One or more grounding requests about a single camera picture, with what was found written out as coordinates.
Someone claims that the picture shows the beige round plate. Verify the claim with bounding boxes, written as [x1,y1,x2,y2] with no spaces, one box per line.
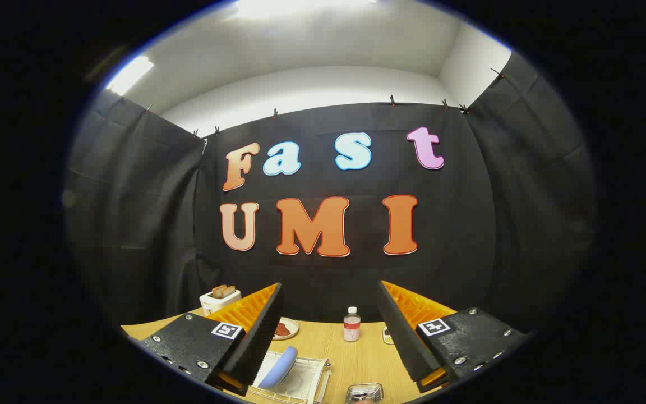
[271,318,300,341]

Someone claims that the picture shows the clear bottle with red label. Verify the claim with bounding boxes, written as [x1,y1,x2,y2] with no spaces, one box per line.
[343,306,361,342]

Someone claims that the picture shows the blue plate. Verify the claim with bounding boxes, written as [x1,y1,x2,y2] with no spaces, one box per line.
[258,346,299,389]

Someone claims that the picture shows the ceiling light panel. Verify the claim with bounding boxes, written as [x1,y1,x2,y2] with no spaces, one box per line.
[104,55,154,96]

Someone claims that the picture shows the black backdrop cloth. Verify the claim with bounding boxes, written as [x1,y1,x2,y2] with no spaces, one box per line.
[64,50,598,337]

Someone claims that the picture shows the metal wire basket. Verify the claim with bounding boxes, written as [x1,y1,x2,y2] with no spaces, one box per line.
[345,383,384,404]

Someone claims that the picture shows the row of black cloth clips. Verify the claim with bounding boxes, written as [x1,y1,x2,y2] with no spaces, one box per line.
[144,67,506,138]

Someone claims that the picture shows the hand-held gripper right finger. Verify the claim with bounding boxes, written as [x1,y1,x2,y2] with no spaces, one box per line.
[377,280,528,393]

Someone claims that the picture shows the white toaster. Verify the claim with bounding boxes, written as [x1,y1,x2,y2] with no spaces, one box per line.
[200,289,242,316]

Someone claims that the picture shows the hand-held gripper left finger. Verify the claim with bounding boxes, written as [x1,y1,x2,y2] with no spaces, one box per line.
[139,282,285,397]

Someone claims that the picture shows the white wire dish rack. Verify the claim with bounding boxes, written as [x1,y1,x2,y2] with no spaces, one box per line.
[247,351,332,404]

